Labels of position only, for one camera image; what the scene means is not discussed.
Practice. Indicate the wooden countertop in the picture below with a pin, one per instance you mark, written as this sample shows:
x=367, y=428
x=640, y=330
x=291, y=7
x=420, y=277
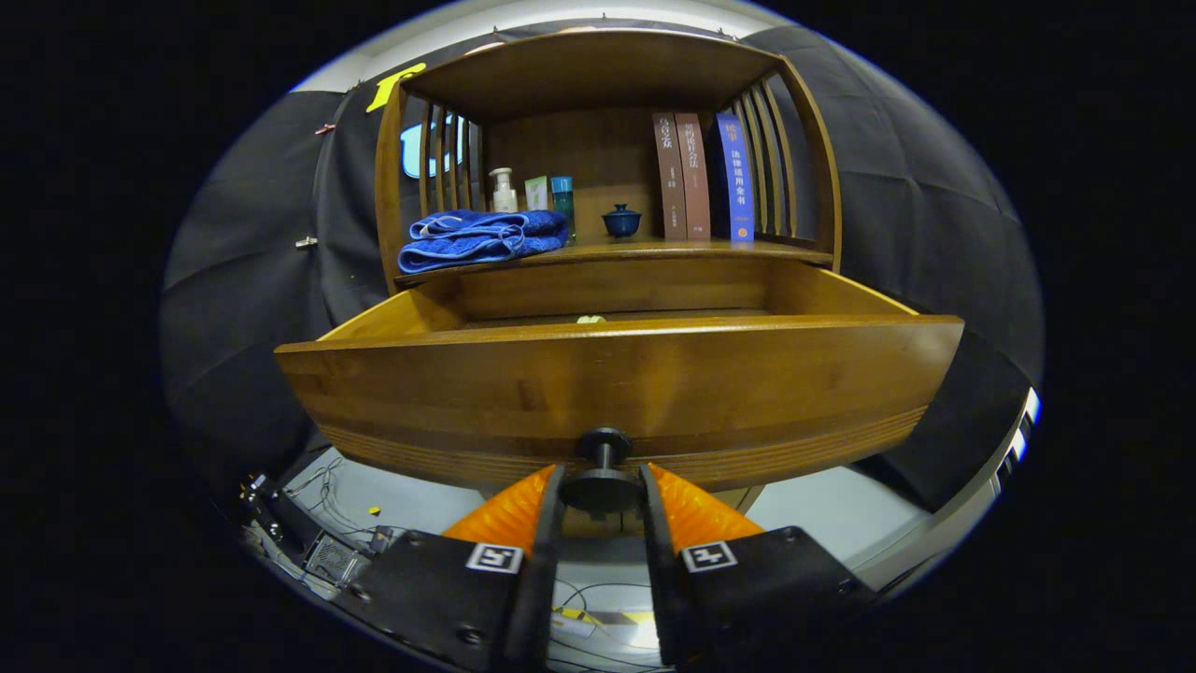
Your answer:
x=635, y=249

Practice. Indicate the teal capped bottle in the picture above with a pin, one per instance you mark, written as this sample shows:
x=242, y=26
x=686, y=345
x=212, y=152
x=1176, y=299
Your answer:
x=562, y=196

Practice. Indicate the dark brown book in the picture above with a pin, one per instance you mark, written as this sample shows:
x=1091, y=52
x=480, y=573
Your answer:
x=671, y=187

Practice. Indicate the wooden cabinet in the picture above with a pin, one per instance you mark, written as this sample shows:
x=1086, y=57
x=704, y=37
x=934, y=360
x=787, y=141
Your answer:
x=598, y=75

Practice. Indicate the reddish brown book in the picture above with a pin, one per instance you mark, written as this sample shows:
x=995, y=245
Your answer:
x=696, y=187

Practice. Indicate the grey vented device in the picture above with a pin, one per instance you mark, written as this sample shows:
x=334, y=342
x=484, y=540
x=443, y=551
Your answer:
x=334, y=559

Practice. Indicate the green white tube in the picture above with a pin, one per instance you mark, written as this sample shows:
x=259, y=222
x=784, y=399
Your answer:
x=537, y=194

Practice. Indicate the folded blue towel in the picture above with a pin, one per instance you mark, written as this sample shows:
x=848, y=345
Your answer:
x=467, y=243

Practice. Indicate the blue lidded teacup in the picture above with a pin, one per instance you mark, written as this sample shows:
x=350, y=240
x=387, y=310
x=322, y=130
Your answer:
x=621, y=222

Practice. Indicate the blue book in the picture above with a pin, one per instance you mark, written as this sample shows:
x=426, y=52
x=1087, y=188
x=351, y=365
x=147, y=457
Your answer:
x=736, y=187

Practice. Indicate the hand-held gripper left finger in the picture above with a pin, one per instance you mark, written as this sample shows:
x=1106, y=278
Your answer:
x=537, y=579

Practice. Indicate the white pump bottle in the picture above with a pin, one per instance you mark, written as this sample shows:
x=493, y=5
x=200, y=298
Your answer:
x=505, y=196

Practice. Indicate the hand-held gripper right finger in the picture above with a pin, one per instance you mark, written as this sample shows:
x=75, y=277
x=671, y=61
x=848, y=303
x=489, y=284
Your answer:
x=659, y=579

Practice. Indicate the white board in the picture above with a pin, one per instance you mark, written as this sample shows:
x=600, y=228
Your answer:
x=1018, y=439

